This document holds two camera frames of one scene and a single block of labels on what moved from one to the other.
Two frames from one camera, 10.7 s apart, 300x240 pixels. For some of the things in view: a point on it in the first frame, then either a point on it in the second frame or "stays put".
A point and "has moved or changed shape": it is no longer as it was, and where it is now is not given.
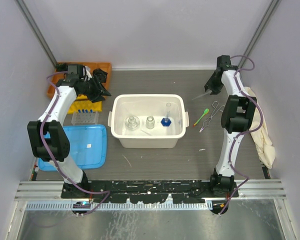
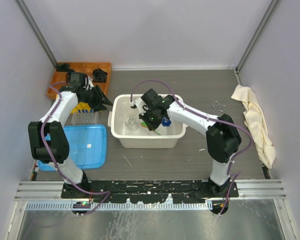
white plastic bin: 141,106 stays put
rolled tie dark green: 61,67 stays put
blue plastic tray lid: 88,147 stays put
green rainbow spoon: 205,112 has moved or changed shape
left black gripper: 98,92 -> 96,105
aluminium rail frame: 46,195 stays put
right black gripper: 216,90 -> 151,126
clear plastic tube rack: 83,118 stays put
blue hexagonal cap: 166,121 stays put
